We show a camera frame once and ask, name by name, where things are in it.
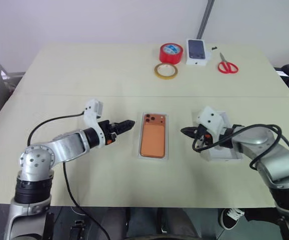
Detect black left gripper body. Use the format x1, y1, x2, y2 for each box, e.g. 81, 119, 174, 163
99, 119, 122, 147

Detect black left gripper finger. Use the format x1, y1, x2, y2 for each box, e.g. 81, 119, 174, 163
117, 119, 137, 130
114, 126, 133, 137

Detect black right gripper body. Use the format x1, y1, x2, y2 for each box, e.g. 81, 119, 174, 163
195, 124, 214, 149

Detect white phone box lid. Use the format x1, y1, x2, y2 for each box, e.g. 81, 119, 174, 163
200, 109, 244, 163

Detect orange phone in tray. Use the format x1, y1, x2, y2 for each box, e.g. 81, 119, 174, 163
137, 111, 171, 161

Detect white box with phone picture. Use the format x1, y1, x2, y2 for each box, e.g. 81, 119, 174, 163
185, 37, 213, 67

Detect orange smartphone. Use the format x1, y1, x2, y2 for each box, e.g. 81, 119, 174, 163
139, 112, 167, 159

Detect yellow tape roll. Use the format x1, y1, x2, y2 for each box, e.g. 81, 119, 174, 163
153, 62, 179, 82

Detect red tape roll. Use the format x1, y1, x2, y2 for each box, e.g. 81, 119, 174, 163
158, 42, 184, 65

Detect black and white sneaker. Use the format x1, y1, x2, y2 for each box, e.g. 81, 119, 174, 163
217, 207, 246, 231

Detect dark rounded shape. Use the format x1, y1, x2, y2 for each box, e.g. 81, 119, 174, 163
124, 207, 201, 240

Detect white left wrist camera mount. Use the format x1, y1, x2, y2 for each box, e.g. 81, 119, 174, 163
81, 98, 106, 150

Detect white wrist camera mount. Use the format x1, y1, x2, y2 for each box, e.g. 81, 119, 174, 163
196, 105, 227, 144
81, 98, 106, 150

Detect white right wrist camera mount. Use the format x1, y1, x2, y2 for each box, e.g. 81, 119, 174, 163
196, 105, 227, 144

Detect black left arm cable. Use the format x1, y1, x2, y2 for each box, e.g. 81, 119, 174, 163
26, 111, 112, 240

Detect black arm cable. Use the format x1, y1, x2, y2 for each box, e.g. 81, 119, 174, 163
192, 123, 286, 172
26, 111, 112, 240

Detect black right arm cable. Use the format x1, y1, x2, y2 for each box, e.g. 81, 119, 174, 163
192, 123, 286, 172

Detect red handled scissors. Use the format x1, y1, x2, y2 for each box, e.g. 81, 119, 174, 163
217, 52, 240, 75

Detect black strap buckle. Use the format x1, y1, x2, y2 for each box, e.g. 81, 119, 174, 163
70, 219, 87, 240

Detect grey wall cable duct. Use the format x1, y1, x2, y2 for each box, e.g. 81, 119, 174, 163
196, 0, 216, 41

